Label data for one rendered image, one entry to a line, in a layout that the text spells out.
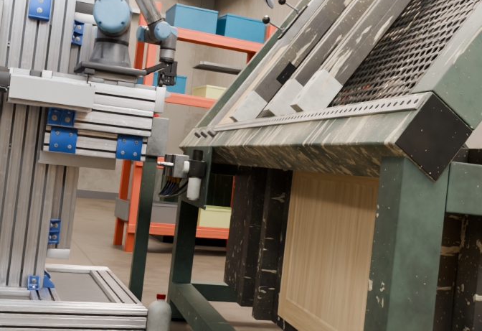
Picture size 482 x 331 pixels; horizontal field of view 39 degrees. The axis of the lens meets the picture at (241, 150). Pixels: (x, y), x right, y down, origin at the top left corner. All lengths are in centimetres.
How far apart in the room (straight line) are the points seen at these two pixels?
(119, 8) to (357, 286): 117
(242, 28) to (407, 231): 469
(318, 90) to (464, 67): 66
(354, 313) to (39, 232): 126
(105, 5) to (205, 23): 340
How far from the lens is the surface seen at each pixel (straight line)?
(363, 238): 184
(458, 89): 126
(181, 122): 1172
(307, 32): 262
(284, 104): 208
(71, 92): 229
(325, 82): 187
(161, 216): 554
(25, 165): 258
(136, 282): 325
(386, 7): 197
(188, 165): 258
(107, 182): 1147
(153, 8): 309
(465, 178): 127
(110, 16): 233
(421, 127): 122
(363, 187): 186
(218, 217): 568
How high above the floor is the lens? 74
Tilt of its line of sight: 2 degrees up
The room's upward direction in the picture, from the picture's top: 6 degrees clockwise
